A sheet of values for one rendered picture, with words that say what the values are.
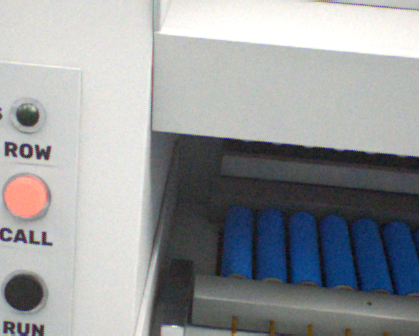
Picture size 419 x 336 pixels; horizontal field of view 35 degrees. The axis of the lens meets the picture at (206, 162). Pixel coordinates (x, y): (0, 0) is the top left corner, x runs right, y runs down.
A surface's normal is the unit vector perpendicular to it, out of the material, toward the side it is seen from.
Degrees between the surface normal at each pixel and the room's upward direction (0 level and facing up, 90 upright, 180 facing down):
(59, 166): 90
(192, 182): 90
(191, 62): 109
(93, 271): 90
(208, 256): 19
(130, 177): 90
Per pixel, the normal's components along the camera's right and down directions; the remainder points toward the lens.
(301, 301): 0.07, -0.83
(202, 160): -0.04, 0.25
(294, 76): -0.07, 0.55
